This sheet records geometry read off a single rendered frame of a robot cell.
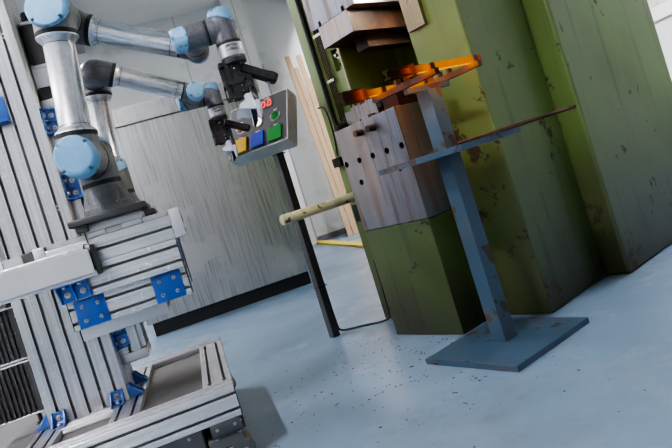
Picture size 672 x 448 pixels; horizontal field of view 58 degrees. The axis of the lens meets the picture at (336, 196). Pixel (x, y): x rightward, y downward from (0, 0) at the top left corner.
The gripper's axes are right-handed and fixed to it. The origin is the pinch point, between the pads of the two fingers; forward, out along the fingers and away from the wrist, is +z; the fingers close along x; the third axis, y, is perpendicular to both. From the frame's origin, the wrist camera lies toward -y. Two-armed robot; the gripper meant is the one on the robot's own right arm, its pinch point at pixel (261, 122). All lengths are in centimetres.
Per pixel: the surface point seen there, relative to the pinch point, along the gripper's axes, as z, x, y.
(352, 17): -39, -55, -58
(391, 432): 93, 17, -6
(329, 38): -36, -67, -50
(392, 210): 41, -54, -50
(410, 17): -30, -40, -76
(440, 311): 84, -46, -53
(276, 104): -20, -99, -26
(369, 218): 42, -68, -43
